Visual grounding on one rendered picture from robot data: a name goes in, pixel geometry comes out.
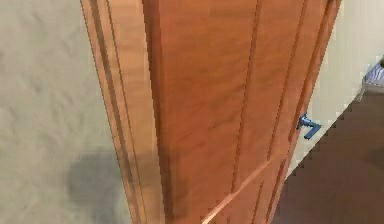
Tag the brown wooden room door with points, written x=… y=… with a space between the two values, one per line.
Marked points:
x=213 y=100

